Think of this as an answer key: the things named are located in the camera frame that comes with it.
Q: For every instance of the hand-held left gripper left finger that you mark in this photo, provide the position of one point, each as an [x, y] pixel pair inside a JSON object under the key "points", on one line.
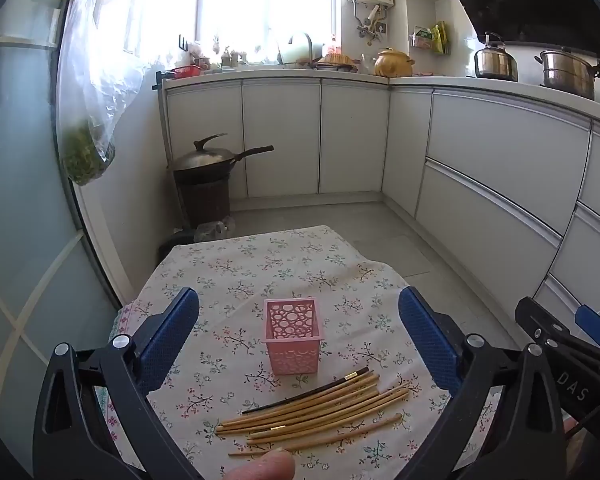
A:
{"points": [[172, 330]]}

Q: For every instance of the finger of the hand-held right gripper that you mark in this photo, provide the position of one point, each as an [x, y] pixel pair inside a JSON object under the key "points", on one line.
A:
{"points": [[595, 325], [545, 335]]}

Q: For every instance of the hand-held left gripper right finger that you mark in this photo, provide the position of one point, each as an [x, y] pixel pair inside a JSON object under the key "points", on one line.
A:
{"points": [[427, 335]]}

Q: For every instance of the bunch of wooden chopsticks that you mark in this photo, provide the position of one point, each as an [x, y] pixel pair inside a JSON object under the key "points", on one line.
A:
{"points": [[330, 402]]}

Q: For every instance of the pink perforated utensil holder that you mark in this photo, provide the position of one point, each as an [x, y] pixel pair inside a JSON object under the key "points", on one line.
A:
{"points": [[295, 355]]}

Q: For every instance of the black chopstick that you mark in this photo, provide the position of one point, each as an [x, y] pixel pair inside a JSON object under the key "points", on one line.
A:
{"points": [[305, 394]]}

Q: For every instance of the person's left hand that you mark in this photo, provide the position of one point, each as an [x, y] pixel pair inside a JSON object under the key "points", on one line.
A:
{"points": [[260, 466]]}

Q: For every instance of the dark green container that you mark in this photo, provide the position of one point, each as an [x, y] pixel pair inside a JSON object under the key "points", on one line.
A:
{"points": [[176, 242]]}

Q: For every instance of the crumpled clear plastic bag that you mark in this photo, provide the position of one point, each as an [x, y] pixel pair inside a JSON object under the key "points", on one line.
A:
{"points": [[214, 230]]}

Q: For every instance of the floral tablecloth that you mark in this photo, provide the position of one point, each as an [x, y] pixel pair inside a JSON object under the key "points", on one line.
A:
{"points": [[280, 270]]}

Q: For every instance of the brown bucket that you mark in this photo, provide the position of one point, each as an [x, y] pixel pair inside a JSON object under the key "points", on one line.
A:
{"points": [[205, 202]]}

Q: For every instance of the steel wok lid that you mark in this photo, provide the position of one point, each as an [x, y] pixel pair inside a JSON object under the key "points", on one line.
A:
{"points": [[202, 156]]}

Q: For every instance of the white kitchen cabinets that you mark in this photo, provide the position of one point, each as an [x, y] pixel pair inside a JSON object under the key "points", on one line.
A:
{"points": [[480, 160]]}

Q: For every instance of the plastic bag of greens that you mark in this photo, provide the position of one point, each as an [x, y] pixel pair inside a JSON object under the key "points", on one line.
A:
{"points": [[87, 160]]}

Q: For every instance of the black wok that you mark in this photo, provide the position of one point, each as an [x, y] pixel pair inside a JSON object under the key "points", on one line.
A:
{"points": [[250, 152]]}

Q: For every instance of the frosted glass door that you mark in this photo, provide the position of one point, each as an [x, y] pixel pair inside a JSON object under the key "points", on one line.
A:
{"points": [[20, 210]]}

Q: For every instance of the black-topped metal pole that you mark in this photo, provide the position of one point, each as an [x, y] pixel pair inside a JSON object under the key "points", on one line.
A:
{"points": [[159, 80]]}

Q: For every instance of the steel stockpot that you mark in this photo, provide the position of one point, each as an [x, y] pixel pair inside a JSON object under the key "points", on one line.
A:
{"points": [[567, 75]]}

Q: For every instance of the red plastic basket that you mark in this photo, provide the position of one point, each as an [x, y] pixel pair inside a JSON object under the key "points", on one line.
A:
{"points": [[186, 71]]}

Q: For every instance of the yellow clay pot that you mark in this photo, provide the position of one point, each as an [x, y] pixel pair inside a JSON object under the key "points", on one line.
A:
{"points": [[392, 64]]}

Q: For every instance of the steel kettle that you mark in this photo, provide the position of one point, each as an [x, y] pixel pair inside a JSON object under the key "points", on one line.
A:
{"points": [[495, 62]]}

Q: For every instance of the clear glass jug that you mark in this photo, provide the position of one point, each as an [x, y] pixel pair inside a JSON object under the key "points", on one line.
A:
{"points": [[367, 64]]}

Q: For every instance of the cluster of small bottles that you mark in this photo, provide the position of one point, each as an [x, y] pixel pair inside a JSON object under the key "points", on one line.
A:
{"points": [[231, 57]]}

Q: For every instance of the bamboo basket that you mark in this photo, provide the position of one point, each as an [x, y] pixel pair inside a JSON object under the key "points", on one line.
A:
{"points": [[335, 63]]}

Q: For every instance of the pale green container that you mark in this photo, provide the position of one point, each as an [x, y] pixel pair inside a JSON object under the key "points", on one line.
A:
{"points": [[290, 52]]}

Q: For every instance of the curved sink faucet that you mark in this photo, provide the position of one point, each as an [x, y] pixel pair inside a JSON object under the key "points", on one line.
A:
{"points": [[309, 42]]}

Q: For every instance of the water pipe fittings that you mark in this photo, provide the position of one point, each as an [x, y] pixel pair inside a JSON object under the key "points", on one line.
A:
{"points": [[371, 22]]}

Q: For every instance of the black range hood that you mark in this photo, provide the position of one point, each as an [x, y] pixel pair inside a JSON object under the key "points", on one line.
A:
{"points": [[530, 0]]}

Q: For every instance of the kitchen window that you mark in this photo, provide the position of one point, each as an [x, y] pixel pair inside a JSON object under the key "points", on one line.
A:
{"points": [[240, 5]]}

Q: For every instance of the wall rack with packets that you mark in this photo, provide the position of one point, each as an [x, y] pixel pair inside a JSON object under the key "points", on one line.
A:
{"points": [[427, 40]]}

